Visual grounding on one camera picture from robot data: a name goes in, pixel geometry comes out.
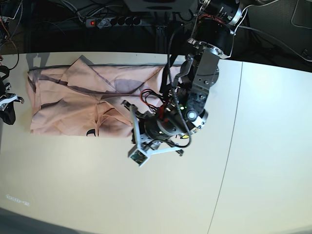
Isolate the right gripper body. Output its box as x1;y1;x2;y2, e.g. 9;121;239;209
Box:
0;65;11;97

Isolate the black power adapter box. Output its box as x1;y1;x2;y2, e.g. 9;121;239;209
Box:
167;20;184;54

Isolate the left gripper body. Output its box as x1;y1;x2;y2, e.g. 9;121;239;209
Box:
136;90;209;146

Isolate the pink T-shirt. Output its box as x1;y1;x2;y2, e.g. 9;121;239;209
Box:
26;55;186;139

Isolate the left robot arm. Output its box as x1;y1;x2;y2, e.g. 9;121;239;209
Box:
133;0;248;150

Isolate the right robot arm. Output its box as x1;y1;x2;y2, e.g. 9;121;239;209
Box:
0;0;24;125

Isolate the white power strip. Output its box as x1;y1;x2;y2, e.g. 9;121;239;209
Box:
84;16;144;29

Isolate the white table sticker label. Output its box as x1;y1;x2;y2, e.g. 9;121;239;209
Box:
5;194;30;207

